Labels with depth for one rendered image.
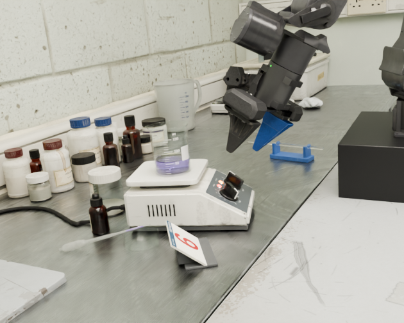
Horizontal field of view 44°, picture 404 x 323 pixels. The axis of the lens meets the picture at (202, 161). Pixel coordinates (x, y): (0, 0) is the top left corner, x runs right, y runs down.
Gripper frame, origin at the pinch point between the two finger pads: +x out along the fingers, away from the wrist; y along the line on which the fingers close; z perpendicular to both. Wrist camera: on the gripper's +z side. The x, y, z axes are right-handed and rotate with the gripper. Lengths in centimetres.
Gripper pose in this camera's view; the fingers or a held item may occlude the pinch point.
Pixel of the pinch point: (251, 133)
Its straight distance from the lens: 83.8
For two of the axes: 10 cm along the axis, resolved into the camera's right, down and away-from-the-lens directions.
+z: -7.2, -5.3, 4.4
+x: -4.2, 8.5, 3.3
